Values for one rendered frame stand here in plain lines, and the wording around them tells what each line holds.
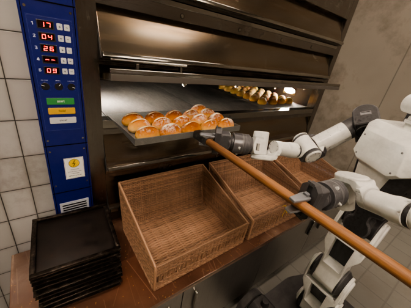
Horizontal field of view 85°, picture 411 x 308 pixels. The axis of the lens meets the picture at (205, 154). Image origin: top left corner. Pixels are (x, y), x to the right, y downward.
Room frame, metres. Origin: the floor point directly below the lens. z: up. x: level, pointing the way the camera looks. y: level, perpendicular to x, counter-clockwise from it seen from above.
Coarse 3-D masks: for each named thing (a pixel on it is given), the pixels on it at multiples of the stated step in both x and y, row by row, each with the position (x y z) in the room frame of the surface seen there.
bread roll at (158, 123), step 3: (159, 117) 0.93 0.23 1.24; (162, 117) 0.94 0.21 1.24; (165, 117) 0.95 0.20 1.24; (156, 120) 0.91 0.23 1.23; (159, 120) 0.91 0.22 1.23; (162, 120) 0.92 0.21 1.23; (165, 120) 0.92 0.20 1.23; (168, 120) 0.94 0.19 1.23; (153, 123) 0.90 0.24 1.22; (156, 123) 0.90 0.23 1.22; (159, 123) 0.90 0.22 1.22; (162, 123) 0.91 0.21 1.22; (165, 123) 0.92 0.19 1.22; (156, 126) 0.90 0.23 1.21; (159, 126) 0.90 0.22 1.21; (159, 129) 0.90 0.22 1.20
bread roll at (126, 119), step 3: (126, 114) 0.92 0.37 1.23; (129, 114) 0.91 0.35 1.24; (132, 114) 0.91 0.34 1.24; (135, 114) 0.92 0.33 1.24; (138, 114) 0.93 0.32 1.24; (123, 117) 0.90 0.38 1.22; (126, 117) 0.90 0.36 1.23; (129, 117) 0.90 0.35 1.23; (132, 117) 0.90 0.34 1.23; (135, 117) 0.91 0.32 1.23; (138, 117) 0.92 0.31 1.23; (141, 117) 0.93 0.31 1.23; (123, 120) 0.89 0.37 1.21; (126, 120) 0.89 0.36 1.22; (129, 120) 0.89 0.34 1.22; (123, 123) 0.89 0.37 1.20; (126, 123) 0.89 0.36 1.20
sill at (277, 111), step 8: (224, 112) 1.42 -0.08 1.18; (232, 112) 1.45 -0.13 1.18; (240, 112) 1.49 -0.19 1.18; (248, 112) 1.53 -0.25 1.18; (256, 112) 1.59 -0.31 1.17; (264, 112) 1.64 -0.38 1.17; (272, 112) 1.70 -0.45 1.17; (280, 112) 1.77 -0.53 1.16; (288, 112) 1.84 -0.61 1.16; (296, 112) 1.91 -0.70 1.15; (304, 112) 1.99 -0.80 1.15; (104, 120) 0.94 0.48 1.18; (112, 120) 0.96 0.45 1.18; (104, 128) 0.94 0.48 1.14
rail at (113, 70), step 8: (112, 72) 0.83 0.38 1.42; (120, 72) 0.85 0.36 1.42; (128, 72) 0.86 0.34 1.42; (136, 72) 0.88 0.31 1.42; (144, 72) 0.90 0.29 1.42; (152, 72) 0.93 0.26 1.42; (160, 72) 0.95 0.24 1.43; (168, 72) 0.97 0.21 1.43; (232, 80) 1.20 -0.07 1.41; (240, 80) 1.24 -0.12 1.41; (248, 80) 1.28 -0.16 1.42; (256, 80) 1.32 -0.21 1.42; (264, 80) 1.36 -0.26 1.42; (272, 80) 1.41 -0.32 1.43; (280, 80) 1.46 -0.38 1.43
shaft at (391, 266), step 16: (208, 144) 0.82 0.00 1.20; (240, 160) 0.70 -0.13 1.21; (256, 176) 0.63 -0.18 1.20; (288, 192) 0.55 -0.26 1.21; (304, 208) 0.50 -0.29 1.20; (320, 224) 0.46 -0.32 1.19; (336, 224) 0.44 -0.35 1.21; (352, 240) 0.40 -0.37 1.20; (368, 256) 0.37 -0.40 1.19; (384, 256) 0.36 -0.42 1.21; (400, 272) 0.33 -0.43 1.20
